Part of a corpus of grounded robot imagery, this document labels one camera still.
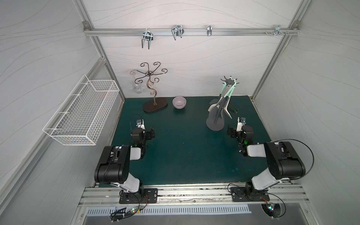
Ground grey spatula green handle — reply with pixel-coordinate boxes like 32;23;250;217
214;83;237;119

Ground cream spatula grey handle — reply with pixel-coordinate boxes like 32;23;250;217
208;91;224;112

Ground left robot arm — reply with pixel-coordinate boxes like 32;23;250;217
94;127;155;193

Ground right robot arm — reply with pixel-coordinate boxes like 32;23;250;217
227;125;307;197

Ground grey utensil rack stand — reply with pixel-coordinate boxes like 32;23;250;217
206;76;238;131

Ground black tongs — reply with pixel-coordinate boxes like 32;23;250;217
227;103;238;113

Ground green table mat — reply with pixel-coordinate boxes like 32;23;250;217
112;96;267;185

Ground pink bowl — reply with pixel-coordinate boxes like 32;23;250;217
172;96;187;109

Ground white vent strip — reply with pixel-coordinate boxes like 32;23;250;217
86;204;251;217

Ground metal double hook left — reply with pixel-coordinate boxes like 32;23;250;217
142;31;154;49

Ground metal double hook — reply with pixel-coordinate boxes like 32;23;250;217
142;31;154;49
171;25;184;40

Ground small metal hook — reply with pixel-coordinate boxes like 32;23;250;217
207;25;212;37

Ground metal double hook middle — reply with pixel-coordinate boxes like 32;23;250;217
171;25;184;40

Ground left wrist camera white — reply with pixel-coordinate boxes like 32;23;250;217
136;119;145;130

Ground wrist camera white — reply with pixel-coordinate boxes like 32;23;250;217
136;119;145;130
236;117;246;132

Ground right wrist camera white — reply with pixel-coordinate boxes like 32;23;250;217
236;117;246;132

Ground brown wire mug tree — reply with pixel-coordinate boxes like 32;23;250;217
130;62;168;113

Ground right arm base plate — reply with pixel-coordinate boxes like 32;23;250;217
230;187;270;203

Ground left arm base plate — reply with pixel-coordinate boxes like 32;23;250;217
119;188;158;204

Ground white wire basket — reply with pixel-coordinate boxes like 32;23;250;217
43;75;120;146

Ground aluminium front rail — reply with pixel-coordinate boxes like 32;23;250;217
78;182;310;207

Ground aluminium rail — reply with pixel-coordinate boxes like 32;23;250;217
84;27;301;37
78;182;310;207

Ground metal bracket hook right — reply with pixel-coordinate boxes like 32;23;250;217
264;25;290;37

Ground aluminium top rail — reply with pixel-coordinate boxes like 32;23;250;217
84;27;301;37

